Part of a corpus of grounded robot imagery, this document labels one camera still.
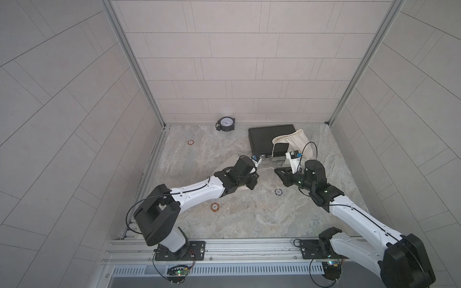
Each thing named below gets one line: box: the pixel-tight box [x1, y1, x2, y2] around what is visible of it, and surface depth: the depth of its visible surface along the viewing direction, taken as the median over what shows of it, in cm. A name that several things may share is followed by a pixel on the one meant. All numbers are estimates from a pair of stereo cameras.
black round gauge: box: [214, 116, 236, 132], surface depth 118 cm
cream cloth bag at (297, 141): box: [271, 129, 314, 160], surface depth 84 cm
